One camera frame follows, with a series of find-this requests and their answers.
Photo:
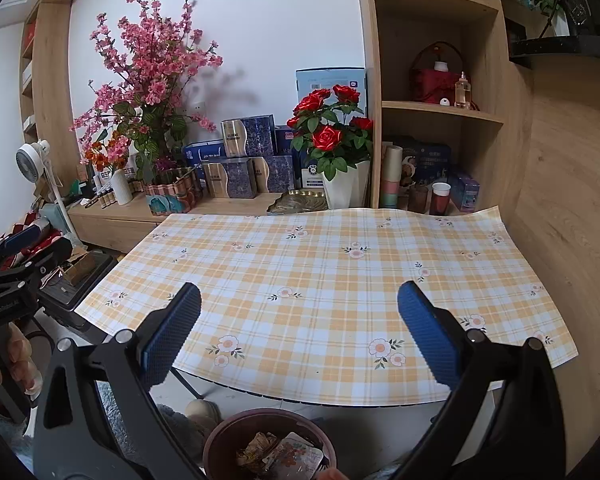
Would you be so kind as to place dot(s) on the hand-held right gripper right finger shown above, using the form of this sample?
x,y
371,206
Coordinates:
x,y
427,335

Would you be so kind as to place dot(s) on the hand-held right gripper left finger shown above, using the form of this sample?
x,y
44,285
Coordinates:
x,y
172,332

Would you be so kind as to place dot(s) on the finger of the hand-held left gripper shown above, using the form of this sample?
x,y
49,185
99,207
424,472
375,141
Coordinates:
x,y
45,257
22,239

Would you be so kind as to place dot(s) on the dark red round bin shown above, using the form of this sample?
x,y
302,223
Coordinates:
x,y
220,440

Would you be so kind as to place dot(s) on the white floral plastic packet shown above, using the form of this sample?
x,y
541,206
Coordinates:
x,y
295,457

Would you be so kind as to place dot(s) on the person's left hand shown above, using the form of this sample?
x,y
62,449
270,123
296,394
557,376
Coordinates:
x,y
25,360

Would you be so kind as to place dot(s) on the red checked bag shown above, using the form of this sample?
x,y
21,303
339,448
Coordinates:
x,y
32,219

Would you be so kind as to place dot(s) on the small brown cardboard box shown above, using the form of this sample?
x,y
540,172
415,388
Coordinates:
x,y
80,266

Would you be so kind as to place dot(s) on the black open case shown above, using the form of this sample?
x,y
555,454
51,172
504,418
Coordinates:
x,y
87,287

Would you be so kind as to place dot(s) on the wooden sideboard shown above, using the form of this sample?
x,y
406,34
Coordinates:
x,y
110,225

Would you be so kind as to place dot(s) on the white standing fan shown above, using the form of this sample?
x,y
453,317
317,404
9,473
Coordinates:
x,y
30,157

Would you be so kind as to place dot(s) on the row of small brown bottles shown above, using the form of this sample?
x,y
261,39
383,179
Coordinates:
x,y
102,195

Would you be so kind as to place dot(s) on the beige slipper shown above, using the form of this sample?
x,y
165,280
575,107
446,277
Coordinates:
x,y
202,415

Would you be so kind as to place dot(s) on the orange checked floral tablecloth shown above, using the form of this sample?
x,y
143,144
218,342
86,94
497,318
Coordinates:
x,y
330,285

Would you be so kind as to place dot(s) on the orange flower bunch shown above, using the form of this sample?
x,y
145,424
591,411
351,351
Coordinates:
x,y
105,152

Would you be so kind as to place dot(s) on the brown glass cup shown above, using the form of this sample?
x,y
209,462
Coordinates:
x,y
419,200

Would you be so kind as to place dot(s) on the red paper cup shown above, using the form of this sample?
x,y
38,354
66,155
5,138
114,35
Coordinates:
x,y
441,200

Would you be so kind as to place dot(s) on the copper and teal planter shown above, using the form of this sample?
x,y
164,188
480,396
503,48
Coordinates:
x,y
172,195

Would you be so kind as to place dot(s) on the small blue box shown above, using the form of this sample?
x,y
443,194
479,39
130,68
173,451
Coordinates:
x,y
465,192

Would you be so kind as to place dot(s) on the stack of pastel paper cups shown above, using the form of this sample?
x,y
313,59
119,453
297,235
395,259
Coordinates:
x,y
391,180

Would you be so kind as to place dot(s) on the gold and blue gift box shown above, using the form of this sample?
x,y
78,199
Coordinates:
x,y
275,174
250,136
230,178

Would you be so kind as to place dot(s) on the white faceted vase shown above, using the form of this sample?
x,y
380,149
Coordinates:
x,y
345,187

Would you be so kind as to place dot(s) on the blue illustrated box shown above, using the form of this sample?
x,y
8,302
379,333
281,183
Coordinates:
x,y
425,160

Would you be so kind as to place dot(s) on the gold scalloped tray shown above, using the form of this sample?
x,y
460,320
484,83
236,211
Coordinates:
x,y
297,203

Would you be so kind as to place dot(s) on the blue flat gift box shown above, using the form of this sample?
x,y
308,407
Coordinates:
x,y
202,152

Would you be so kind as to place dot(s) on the dark blue box round emblem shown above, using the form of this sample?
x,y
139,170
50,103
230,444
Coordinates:
x,y
310,177

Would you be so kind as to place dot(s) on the pink blossom plant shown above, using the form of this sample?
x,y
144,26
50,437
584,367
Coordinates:
x,y
150,70

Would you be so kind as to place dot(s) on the dark blue box red label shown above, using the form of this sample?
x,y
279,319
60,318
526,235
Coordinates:
x,y
284,142

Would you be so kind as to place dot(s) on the red rose plant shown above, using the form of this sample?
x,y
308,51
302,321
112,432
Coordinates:
x,y
330,135

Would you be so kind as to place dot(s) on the clear glass bottle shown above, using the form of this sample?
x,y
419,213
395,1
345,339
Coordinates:
x,y
463,92

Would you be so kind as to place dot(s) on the red basket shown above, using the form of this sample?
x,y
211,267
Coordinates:
x,y
440,85

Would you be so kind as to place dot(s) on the light blue cardboard box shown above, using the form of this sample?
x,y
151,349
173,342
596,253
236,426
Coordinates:
x,y
330,85

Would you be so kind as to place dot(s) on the black counter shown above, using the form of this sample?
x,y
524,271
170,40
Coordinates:
x,y
570,47

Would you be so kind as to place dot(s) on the wooden wall shelf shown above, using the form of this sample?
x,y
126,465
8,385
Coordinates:
x,y
50,60

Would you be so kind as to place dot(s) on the white wall socket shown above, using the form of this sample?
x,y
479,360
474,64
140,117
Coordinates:
x,y
196,106

